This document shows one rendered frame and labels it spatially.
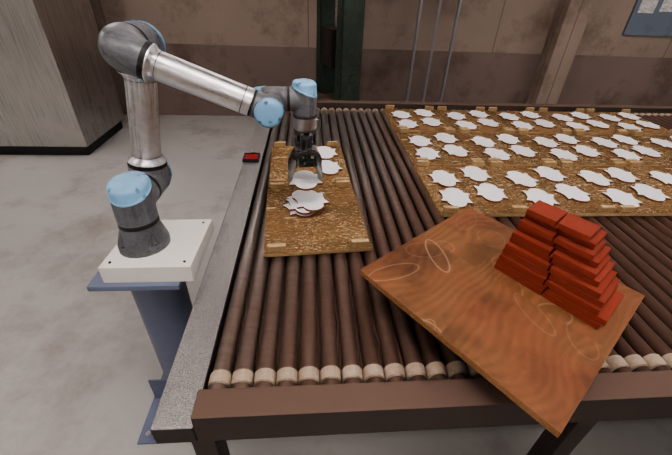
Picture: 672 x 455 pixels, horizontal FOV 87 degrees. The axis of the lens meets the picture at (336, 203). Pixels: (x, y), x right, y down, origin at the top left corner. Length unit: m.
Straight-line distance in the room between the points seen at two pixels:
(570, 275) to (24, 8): 4.18
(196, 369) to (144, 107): 0.74
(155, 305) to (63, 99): 3.22
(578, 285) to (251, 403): 0.75
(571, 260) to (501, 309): 0.19
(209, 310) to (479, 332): 0.67
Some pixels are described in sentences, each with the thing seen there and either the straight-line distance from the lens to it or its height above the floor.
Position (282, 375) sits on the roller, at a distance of 0.89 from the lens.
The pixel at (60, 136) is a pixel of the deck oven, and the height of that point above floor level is 0.22.
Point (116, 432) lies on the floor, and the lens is 2.03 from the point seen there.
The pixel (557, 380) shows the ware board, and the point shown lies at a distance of 0.87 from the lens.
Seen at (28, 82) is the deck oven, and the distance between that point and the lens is 4.45.
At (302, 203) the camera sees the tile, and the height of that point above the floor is 0.98.
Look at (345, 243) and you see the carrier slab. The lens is 1.17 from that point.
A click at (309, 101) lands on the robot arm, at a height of 1.35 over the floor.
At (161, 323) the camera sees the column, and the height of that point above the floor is 0.63.
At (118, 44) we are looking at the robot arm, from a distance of 1.05.
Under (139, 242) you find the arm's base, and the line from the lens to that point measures 1.23.
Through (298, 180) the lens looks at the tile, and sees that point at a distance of 1.28.
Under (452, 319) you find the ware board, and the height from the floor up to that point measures 1.04.
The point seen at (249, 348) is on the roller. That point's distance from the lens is 0.94.
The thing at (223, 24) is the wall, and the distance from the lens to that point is 4.97.
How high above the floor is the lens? 1.68
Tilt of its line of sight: 33 degrees down
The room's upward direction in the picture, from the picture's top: 2 degrees clockwise
